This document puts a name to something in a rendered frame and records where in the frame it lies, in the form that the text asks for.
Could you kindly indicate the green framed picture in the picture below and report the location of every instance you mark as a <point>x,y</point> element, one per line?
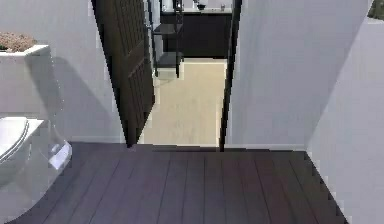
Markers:
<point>377,9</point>

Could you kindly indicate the black bowl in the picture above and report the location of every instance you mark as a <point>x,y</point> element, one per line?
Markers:
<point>201,5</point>

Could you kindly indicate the dark brown room door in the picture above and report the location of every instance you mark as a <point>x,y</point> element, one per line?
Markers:
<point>128,60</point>

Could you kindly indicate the white toilet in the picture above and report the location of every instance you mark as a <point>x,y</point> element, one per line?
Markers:
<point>23,100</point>

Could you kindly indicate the brown item on toilet tank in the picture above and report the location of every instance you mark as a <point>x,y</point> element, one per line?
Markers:
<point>15,41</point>

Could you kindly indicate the black shelf cart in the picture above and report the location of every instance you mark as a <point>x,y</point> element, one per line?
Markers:
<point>167,33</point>

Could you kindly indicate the dark cabinet with pale top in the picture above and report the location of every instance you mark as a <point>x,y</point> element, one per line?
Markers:
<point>203,33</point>

